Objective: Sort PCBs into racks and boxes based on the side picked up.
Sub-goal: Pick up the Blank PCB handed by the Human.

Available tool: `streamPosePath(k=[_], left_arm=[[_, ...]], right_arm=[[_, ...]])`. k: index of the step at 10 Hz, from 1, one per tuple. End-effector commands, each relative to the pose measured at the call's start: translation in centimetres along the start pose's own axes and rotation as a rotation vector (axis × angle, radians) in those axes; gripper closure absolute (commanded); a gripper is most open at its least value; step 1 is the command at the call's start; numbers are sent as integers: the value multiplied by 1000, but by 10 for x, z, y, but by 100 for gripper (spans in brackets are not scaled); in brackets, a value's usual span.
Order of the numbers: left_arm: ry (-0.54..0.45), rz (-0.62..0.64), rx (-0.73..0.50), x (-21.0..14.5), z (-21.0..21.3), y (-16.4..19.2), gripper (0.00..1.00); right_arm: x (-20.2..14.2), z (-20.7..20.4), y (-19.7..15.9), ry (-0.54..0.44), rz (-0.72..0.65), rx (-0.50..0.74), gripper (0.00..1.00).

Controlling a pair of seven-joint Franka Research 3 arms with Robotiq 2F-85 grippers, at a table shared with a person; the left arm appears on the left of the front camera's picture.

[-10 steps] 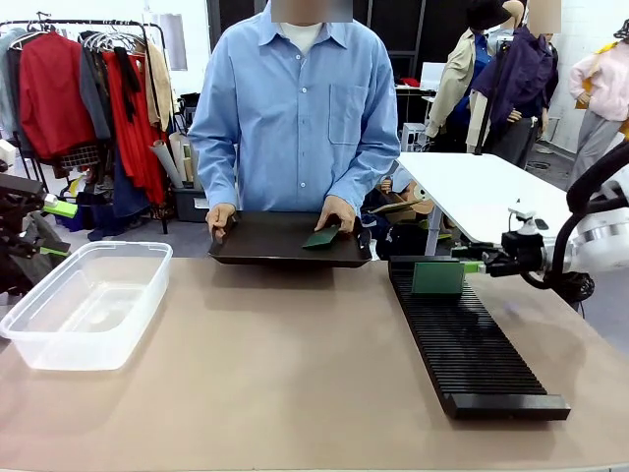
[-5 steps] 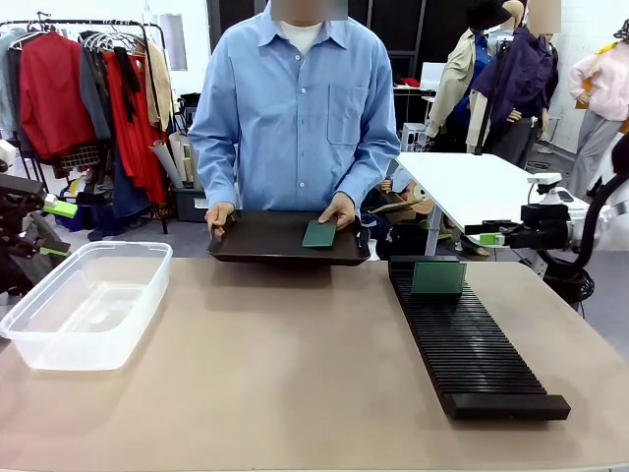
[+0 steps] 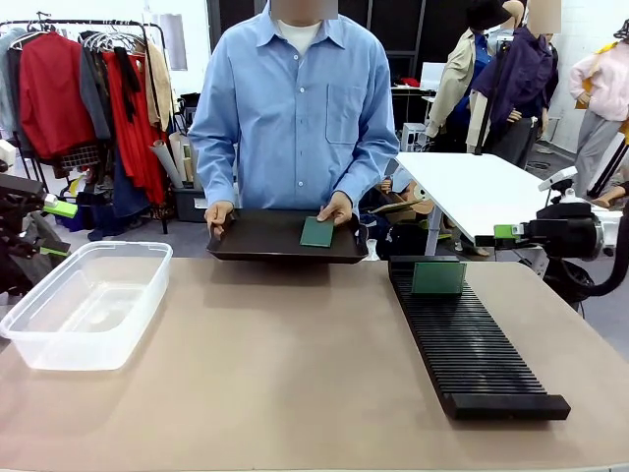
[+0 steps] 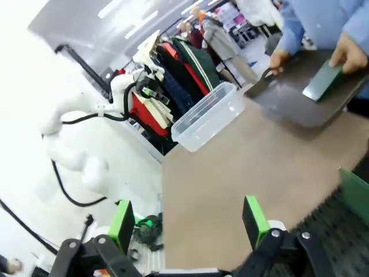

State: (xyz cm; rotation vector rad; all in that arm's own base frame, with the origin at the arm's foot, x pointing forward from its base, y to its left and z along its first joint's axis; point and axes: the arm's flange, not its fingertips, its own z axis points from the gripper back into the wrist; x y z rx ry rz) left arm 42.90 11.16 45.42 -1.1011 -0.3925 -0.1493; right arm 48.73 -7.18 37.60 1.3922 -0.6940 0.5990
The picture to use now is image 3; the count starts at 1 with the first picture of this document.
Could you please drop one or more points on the black storage bin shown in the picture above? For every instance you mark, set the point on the black storage bin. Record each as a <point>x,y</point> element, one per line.
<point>189,204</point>

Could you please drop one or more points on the rolled paper tubes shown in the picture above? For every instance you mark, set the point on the rolled paper tubes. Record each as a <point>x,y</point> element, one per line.
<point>172,157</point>

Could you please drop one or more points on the white monitor panel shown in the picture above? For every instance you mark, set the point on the white monitor panel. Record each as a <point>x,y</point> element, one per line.
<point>435,75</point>

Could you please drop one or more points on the black stand pole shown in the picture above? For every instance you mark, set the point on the black stand pole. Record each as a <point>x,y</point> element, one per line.
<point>491,98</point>

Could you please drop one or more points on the red hanging jacket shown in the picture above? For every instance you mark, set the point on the red hanging jacket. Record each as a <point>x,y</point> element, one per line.
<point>54,98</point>

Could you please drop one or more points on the white table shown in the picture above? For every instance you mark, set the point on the white table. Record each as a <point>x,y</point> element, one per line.
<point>472,187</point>

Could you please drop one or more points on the figure in purple jacket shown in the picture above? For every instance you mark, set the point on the figure in purple jacket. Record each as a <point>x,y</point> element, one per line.
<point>526,83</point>

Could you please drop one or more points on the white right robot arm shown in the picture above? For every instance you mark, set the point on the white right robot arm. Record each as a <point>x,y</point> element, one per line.
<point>607,231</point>

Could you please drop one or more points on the person in blue shirt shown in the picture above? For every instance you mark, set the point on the person in blue shirt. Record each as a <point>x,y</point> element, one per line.
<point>295,123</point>

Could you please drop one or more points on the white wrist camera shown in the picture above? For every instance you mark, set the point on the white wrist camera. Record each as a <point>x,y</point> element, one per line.
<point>6,156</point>
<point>557,178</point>

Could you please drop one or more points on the person's left forearm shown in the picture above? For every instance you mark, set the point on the person's left forearm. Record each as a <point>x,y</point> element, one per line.
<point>368,172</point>

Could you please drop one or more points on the mannequin in beige coat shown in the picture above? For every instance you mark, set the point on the mannequin in beige coat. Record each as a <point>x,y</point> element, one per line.
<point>457,88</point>

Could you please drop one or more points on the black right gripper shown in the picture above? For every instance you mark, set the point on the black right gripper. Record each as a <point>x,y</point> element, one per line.
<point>560,231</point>

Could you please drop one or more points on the red hanging dress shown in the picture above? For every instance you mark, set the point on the red hanging dress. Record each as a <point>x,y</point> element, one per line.
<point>135,147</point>

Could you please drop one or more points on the black hat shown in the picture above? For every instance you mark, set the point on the black hat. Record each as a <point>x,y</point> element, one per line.
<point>486,15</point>

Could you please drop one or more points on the person's left hand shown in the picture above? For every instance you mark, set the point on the person's left hand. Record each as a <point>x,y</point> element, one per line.
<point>339,206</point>

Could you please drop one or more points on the green PCB board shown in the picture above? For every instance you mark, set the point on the green PCB board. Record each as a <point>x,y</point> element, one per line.
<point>437,277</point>
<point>317,233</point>

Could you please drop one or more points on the black plastic tray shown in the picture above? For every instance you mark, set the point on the black plastic tray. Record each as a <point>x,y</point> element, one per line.
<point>265,236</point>

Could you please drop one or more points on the black slotted PCB rack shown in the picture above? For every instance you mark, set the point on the black slotted PCB rack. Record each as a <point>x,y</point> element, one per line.
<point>472,344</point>

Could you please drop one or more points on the mannequin in pink hoodie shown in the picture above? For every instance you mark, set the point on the mannequin in pink hoodie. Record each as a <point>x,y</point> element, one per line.
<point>604,98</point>

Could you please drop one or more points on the beige hanging garment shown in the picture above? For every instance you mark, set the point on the beige hanging garment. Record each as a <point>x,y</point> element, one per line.
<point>158,83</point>

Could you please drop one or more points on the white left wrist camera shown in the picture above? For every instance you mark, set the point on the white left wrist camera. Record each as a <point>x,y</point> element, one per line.
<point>6,156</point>

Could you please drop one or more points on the clothes rack with garments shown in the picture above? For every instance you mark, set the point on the clothes rack with garments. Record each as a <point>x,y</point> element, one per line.
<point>98,22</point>

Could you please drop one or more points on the grey-blue hanging garment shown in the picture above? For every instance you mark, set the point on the grey-blue hanging garment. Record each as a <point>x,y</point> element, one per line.
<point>10,83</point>

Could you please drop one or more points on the grey hanging garment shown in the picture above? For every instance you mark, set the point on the grey hanging garment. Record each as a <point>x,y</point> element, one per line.
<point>96,93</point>

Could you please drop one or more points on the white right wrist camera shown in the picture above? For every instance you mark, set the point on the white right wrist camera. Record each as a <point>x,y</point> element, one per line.
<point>557,178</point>

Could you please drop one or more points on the person's right hand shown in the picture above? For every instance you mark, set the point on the person's right hand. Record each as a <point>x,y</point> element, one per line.
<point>218,216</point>

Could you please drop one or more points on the grey hanging panel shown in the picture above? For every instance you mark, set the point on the grey hanging panel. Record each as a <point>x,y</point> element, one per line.
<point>173,41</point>

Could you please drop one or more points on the person's right forearm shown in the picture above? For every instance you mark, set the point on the person's right forearm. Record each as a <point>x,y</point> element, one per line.
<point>213,172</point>

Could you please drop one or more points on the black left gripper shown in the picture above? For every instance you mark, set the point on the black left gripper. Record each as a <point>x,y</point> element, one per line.
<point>19,194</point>

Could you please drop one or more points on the clear plastic box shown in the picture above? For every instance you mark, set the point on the clear plastic box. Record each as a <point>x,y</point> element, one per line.
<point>88,305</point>

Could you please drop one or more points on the black hanging scarf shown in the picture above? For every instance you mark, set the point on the black hanging scarf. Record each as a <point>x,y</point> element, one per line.
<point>127,83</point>

